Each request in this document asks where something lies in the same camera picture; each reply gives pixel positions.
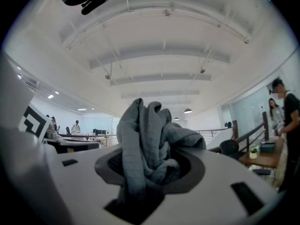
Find dark box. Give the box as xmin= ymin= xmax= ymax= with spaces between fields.
xmin=260 ymin=141 xmax=276 ymax=153

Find small potted plant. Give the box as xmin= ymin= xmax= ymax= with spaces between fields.
xmin=249 ymin=144 xmax=260 ymax=160

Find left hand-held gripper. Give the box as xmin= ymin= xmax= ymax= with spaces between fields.
xmin=18 ymin=104 xmax=60 ymax=143

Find black high-back office chair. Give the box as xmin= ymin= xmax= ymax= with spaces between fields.
xmin=219 ymin=139 xmax=240 ymax=161

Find black metal railing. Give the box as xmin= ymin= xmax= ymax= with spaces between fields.
xmin=194 ymin=111 xmax=270 ymax=151

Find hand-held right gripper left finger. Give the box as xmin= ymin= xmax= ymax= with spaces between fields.
xmin=55 ymin=145 xmax=139 ymax=225

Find brown wooden desk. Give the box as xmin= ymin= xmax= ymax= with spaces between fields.
xmin=239 ymin=136 xmax=285 ymax=170

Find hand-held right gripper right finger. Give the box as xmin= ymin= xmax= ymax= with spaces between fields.
xmin=145 ymin=148 xmax=280 ymax=225

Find grey clothes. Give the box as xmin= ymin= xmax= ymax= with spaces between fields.
xmin=116 ymin=97 xmax=207 ymax=204

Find distant white table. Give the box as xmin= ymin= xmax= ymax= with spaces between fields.
xmin=42 ymin=132 xmax=118 ymax=155

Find black head camera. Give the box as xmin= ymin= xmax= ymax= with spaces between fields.
xmin=63 ymin=0 xmax=111 ymax=16

